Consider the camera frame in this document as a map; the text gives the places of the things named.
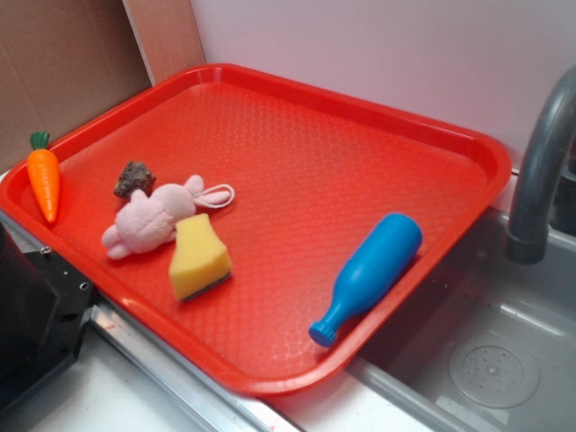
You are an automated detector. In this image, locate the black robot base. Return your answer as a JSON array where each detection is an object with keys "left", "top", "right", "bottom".
[{"left": 1, "top": 228, "right": 96, "bottom": 415}]

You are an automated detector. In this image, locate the orange toy carrot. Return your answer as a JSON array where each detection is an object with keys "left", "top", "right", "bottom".
[{"left": 26, "top": 130, "right": 60, "bottom": 224}]

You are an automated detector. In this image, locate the red plastic tray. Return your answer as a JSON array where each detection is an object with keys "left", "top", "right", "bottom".
[{"left": 1, "top": 65, "right": 511, "bottom": 396}]

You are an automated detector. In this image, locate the yellow sponge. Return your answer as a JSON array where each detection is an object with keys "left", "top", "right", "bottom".
[{"left": 168, "top": 213, "right": 232, "bottom": 302}]

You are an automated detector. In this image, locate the blue plastic bottle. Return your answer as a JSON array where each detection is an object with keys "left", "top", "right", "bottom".
[{"left": 309, "top": 213, "right": 423, "bottom": 347}]

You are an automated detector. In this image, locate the pink plush bunny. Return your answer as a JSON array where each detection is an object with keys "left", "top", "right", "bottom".
[{"left": 102, "top": 175, "right": 235, "bottom": 260}]

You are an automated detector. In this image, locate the brown rock piece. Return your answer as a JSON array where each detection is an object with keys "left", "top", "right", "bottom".
[{"left": 113, "top": 161, "right": 157, "bottom": 200}]

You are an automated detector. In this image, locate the grey sink basin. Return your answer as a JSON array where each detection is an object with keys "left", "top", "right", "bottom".
[{"left": 348, "top": 210, "right": 575, "bottom": 431}]

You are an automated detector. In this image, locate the grey faucet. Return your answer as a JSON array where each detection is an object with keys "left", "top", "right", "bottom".
[{"left": 506, "top": 67, "right": 575, "bottom": 265}]

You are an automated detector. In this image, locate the brown cardboard panel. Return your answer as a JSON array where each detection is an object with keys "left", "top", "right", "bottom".
[{"left": 1, "top": 1, "right": 150, "bottom": 171}]

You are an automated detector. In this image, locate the metal rail strip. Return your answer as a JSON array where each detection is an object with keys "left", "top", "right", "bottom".
[{"left": 0, "top": 211, "right": 289, "bottom": 432}]

